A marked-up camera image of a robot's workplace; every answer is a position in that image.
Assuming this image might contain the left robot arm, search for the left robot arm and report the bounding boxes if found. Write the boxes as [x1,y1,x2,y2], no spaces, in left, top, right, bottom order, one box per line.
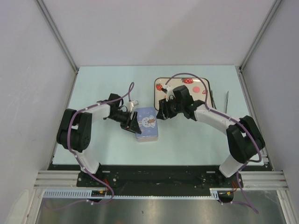
[57,93,142,187]

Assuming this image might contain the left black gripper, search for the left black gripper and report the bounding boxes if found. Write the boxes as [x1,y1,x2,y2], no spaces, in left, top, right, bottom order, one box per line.
[108,110,141,134]

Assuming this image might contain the pink round cookie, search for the pink round cookie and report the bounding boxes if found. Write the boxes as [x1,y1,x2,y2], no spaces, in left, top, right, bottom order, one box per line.
[192,86,200,93]

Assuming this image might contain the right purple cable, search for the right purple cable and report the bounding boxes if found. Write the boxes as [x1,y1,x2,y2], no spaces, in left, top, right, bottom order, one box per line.
[163,73,260,214]

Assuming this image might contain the white rectangular tin box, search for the white rectangular tin box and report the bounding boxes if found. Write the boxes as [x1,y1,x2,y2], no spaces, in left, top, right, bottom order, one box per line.
[135,134,158,142]

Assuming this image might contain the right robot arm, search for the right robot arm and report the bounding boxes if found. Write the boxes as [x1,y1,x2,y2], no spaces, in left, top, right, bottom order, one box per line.
[157,85,265,187]

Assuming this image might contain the strawberry print tray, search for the strawberry print tray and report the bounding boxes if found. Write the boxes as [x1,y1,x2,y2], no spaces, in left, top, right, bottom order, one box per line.
[154,77,212,111]

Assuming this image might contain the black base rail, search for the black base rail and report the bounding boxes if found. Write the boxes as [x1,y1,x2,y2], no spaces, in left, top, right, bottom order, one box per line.
[46,164,243,196]

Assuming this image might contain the metal tongs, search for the metal tongs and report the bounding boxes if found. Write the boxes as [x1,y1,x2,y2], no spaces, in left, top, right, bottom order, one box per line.
[210,90,229,113]

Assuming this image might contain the silver tin lid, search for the silver tin lid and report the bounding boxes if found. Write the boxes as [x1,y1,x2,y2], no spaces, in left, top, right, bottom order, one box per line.
[135,107,158,135]

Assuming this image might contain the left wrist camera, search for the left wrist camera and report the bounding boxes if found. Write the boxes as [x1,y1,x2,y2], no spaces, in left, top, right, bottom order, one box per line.
[126,100,139,112]

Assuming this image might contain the white cable duct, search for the white cable duct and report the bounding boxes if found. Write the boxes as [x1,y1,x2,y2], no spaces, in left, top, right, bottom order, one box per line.
[43,188,236,200]

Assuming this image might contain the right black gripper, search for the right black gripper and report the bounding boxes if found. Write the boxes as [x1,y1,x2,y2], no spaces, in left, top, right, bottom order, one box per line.
[156,96,184,121]

